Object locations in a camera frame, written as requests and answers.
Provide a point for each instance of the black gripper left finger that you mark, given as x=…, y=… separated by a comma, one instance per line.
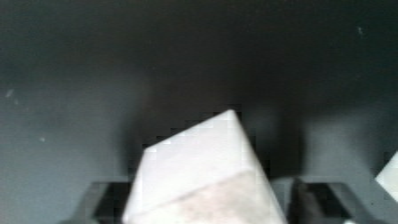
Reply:
x=102, y=205

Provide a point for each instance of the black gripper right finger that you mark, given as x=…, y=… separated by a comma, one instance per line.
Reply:
x=326, y=205

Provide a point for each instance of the white table leg with tag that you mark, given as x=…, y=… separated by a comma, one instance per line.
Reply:
x=388, y=177

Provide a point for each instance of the white square tabletop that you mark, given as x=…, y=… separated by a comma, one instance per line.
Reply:
x=201, y=185

